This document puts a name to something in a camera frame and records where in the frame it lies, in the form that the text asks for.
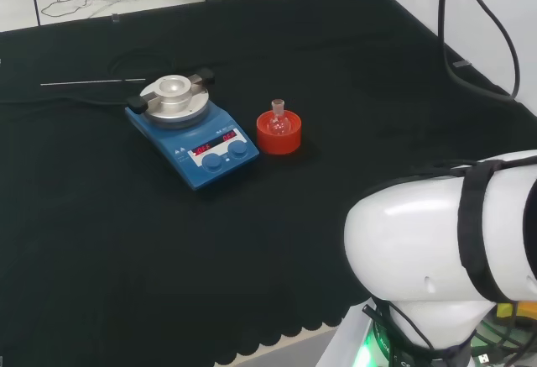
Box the clear round-bottom flask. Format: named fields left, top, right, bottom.
left=270, top=98, right=291, bottom=137

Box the blue base heater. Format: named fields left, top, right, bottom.
left=124, top=66, right=261, bottom=194

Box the black bench cloth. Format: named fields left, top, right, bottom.
left=0, top=0, right=537, bottom=367

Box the red flask support ring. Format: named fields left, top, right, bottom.
left=256, top=108, right=303, bottom=157

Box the thick black cable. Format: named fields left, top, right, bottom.
left=437, top=0, right=522, bottom=101

